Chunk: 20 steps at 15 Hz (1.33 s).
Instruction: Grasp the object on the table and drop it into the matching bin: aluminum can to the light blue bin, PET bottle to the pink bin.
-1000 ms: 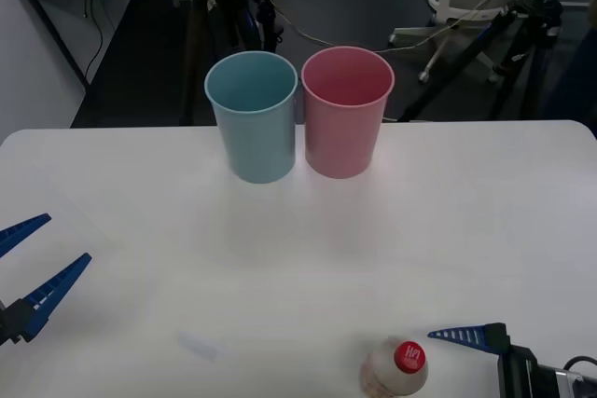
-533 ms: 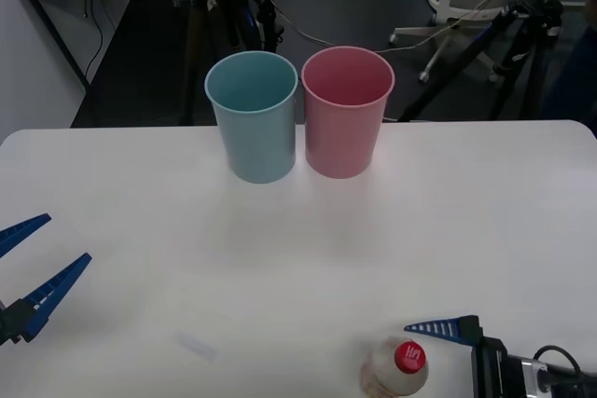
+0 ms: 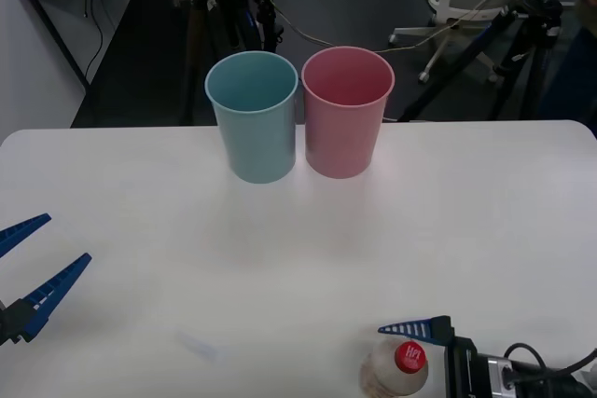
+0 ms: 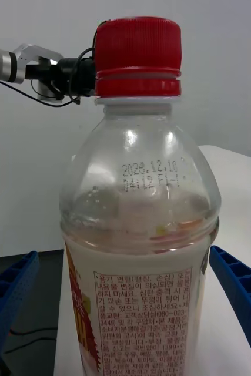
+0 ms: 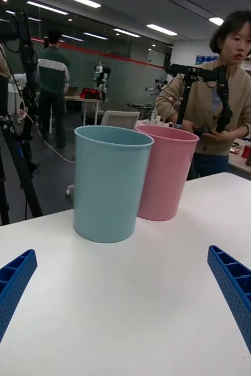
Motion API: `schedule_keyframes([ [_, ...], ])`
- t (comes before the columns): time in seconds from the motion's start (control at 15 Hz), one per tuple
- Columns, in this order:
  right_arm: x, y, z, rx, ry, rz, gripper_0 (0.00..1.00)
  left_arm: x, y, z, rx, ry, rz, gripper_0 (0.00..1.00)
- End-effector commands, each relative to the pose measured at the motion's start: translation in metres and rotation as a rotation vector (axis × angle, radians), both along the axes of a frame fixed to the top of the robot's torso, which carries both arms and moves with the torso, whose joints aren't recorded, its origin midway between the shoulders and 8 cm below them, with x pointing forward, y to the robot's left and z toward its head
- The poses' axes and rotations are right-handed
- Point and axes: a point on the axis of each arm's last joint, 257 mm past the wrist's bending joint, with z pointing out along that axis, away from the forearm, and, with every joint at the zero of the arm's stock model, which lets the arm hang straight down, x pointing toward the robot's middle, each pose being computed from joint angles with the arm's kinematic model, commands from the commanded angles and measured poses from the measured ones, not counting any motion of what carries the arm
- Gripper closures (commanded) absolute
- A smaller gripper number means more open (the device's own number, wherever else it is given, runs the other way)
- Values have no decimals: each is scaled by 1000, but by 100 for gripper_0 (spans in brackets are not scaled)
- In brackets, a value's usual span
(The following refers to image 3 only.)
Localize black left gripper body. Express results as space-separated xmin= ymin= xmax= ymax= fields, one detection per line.
xmin=0 ymin=307 xmax=12 ymax=349

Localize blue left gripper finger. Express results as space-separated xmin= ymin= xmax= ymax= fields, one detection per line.
xmin=7 ymin=253 xmax=93 ymax=344
xmin=0 ymin=213 xmax=53 ymax=260

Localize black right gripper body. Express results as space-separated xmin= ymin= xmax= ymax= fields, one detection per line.
xmin=444 ymin=335 xmax=480 ymax=398

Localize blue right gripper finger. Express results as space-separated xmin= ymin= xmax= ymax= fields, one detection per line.
xmin=377 ymin=315 xmax=455 ymax=349

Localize clear bottle with red cap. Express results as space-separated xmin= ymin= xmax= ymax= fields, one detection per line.
xmin=358 ymin=339 xmax=430 ymax=398

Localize pink plastic bin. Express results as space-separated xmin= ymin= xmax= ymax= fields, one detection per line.
xmin=299 ymin=45 xmax=396 ymax=181

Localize pale blue plastic bin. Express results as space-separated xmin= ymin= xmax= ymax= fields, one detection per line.
xmin=203 ymin=49 xmax=300 ymax=185

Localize black tripod with blue stickers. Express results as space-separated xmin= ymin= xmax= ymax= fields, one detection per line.
xmin=395 ymin=0 xmax=585 ymax=123

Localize black hanging cable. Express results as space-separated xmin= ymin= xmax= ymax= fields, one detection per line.
xmin=82 ymin=0 xmax=104 ymax=88

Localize black camera tripod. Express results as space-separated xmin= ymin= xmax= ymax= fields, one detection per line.
xmin=173 ymin=0 xmax=286 ymax=127

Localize beige cable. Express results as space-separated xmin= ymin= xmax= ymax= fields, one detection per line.
xmin=242 ymin=0 xmax=531 ymax=55

